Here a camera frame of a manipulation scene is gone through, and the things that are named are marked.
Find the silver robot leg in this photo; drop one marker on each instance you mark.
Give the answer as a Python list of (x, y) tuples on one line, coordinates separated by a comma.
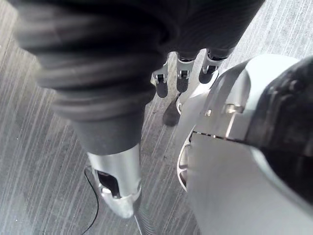
[(239, 147)]

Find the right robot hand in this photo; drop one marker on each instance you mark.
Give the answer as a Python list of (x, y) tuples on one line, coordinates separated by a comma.
[(97, 49)]

